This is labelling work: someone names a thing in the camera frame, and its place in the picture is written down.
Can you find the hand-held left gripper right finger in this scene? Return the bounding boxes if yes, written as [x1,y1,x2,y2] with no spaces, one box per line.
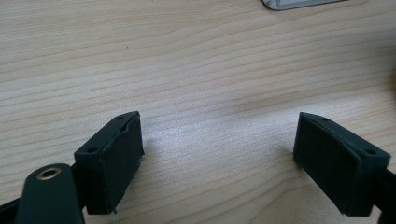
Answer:
[292,111,391,217]

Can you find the white wire shelf rack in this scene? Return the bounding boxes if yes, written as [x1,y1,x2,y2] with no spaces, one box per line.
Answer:
[261,0,347,11]

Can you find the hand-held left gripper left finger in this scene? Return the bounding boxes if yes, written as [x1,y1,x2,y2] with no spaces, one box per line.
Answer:
[74,110,145,216]

